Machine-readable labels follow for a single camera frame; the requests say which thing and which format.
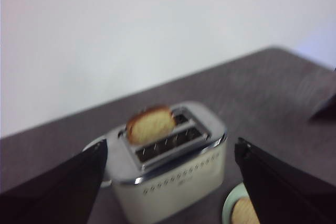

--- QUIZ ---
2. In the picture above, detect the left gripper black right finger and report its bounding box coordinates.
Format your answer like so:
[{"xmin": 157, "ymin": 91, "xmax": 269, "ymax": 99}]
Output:
[{"xmin": 234, "ymin": 137, "xmax": 336, "ymax": 224}]

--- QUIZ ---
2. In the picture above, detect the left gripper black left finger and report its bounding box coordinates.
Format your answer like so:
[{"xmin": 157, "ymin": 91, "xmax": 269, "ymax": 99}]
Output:
[{"xmin": 0, "ymin": 138, "xmax": 108, "ymax": 224}]

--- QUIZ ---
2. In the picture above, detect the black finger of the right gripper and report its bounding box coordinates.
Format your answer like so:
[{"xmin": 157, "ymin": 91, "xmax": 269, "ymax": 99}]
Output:
[{"xmin": 309, "ymin": 95, "xmax": 336, "ymax": 121}]

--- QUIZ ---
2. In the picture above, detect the brown toasted bread slice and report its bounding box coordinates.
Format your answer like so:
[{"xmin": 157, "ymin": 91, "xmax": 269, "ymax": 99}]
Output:
[
  {"xmin": 126, "ymin": 105, "xmax": 176, "ymax": 146},
  {"xmin": 230, "ymin": 197, "xmax": 260, "ymax": 224}
]

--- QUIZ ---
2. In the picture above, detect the pale green round plate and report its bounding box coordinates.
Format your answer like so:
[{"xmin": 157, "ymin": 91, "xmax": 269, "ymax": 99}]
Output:
[{"xmin": 222, "ymin": 183, "xmax": 253, "ymax": 224}]

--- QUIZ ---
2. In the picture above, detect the cream two-slot toaster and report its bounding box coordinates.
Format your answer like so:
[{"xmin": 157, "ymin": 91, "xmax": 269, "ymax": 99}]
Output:
[{"xmin": 109, "ymin": 100, "xmax": 228, "ymax": 224}]

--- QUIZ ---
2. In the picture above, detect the white rounded object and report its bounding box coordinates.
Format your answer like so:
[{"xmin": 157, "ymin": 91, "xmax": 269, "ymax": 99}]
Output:
[{"xmin": 82, "ymin": 140, "xmax": 114, "ymax": 188}]

